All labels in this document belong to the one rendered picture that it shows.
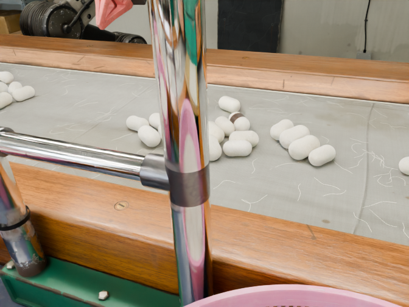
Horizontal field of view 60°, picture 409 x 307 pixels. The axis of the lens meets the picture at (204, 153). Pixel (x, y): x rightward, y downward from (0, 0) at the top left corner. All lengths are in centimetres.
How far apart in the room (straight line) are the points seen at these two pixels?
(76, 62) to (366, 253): 59
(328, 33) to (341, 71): 190
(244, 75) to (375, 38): 192
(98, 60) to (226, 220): 48
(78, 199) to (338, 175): 24
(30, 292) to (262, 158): 25
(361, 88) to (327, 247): 34
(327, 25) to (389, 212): 217
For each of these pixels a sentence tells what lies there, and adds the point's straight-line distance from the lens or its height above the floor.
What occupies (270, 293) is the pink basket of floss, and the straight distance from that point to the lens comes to 23.
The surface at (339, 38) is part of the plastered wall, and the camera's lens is 247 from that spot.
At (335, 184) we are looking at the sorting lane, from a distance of 36.
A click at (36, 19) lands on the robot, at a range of 111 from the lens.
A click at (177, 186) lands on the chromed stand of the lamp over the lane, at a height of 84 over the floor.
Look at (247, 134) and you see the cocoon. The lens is 40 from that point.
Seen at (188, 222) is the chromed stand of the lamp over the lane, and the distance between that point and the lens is 19.
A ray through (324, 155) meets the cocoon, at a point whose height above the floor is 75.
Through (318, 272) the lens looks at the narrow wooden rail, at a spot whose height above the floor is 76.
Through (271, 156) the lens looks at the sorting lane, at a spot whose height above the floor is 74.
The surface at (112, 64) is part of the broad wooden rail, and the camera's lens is 67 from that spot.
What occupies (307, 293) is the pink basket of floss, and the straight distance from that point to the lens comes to 23.
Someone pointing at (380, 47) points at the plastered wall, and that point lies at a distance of 247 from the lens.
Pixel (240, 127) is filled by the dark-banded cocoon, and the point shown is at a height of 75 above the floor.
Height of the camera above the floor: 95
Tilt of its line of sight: 32 degrees down
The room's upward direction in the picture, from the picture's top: 2 degrees counter-clockwise
